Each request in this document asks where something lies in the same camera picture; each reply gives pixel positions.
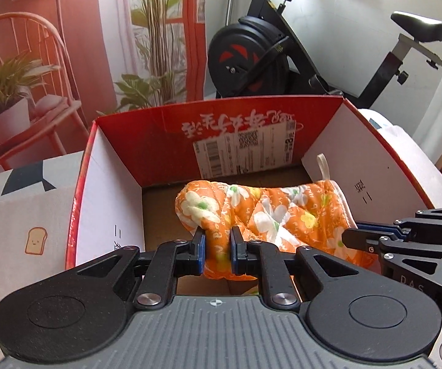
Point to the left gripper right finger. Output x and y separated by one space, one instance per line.
270 266

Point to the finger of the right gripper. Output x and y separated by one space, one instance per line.
432 220
418 242

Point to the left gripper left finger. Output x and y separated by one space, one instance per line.
158 272

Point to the orange floral oven mitt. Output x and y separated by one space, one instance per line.
314 214

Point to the red cardboard box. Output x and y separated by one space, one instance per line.
135 163

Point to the white patterned tablecloth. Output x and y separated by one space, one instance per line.
36 203

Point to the black exercise bike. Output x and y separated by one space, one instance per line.
261 55

